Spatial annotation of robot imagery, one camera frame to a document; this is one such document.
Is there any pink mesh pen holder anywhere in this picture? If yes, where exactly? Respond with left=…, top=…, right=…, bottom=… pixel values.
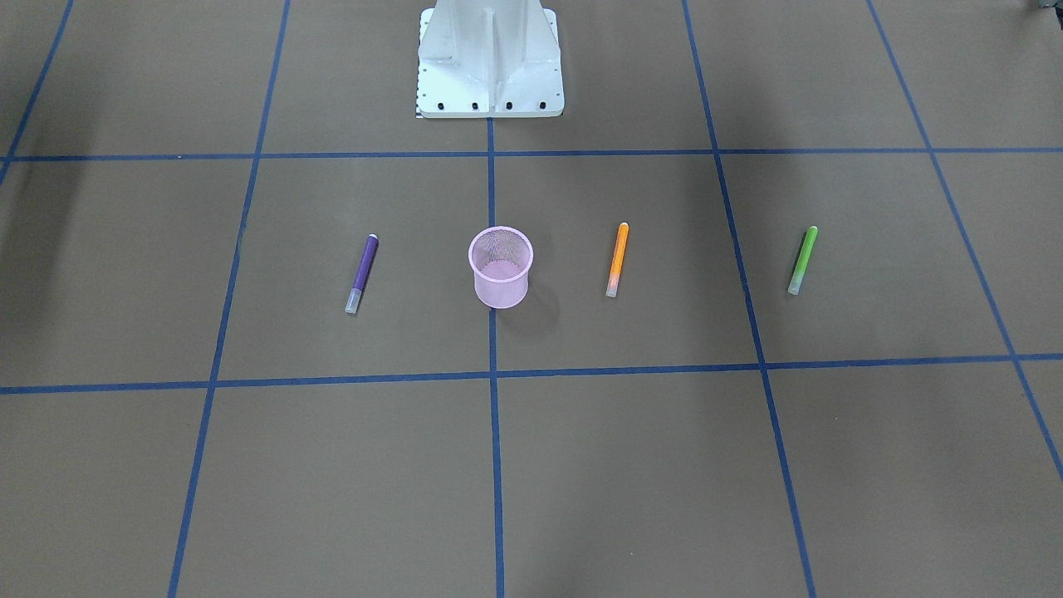
left=468, top=226, right=534, bottom=310

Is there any purple marker pen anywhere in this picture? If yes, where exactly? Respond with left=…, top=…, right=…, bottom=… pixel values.
left=345, top=233, right=379, bottom=317

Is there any green marker pen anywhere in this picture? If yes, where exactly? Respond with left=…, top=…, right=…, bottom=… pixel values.
left=786, top=226, right=819, bottom=296

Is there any orange marker pen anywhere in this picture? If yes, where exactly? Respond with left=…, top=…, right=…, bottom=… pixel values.
left=606, top=221, right=629, bottom=298

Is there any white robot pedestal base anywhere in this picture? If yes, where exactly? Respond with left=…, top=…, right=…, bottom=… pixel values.
left=415, top=1, right=566, bottom=119

